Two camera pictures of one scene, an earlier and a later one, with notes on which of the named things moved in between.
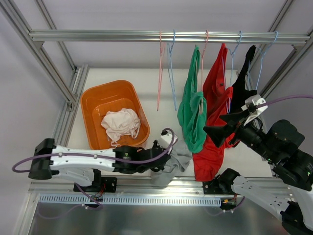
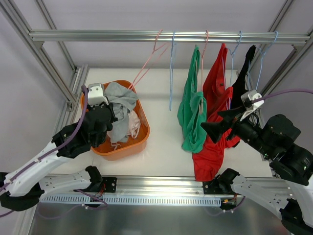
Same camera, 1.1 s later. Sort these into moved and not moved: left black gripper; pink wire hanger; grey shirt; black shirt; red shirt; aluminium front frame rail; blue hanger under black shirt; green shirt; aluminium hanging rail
Moved: left black gripper; pink wire hanger; grey shirt
Not moved: black shirt; aluminium front frame rail; red shirt; aluminium hanging rail; blue hanger under black shirt; green shirt
